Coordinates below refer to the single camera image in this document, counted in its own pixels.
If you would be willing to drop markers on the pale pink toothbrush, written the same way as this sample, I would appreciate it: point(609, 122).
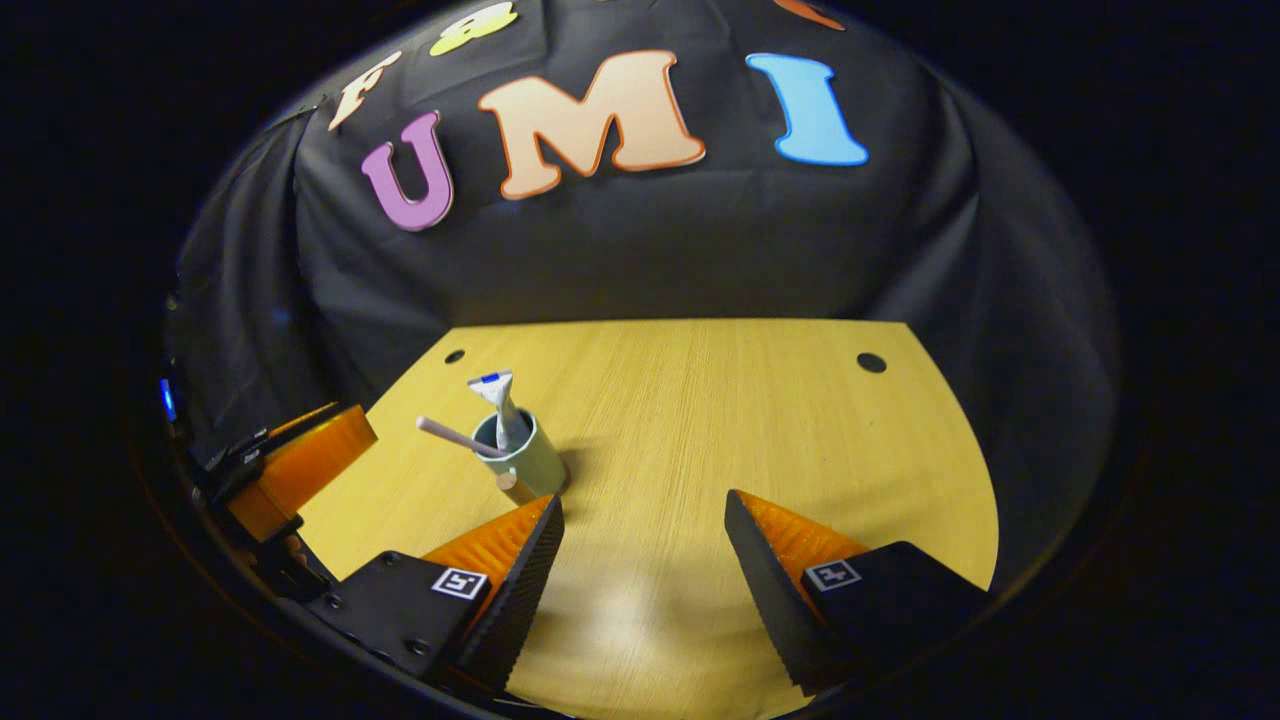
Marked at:
point(445, 433)

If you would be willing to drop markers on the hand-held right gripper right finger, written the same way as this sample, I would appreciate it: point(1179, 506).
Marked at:
point(765, 590)

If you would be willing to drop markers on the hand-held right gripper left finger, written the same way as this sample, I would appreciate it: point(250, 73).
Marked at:
point(525, 590)

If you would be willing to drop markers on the white toothpaste tube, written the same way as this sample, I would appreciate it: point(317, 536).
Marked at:
point(503, 410)

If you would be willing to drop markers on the wooden desktop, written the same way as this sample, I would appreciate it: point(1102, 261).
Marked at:
point(700, 430)

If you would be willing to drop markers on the black backdrop cloth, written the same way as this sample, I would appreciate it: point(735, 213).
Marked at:
point(650, 250)

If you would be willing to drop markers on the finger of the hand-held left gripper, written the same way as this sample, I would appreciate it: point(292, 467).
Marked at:
point(310, 455)

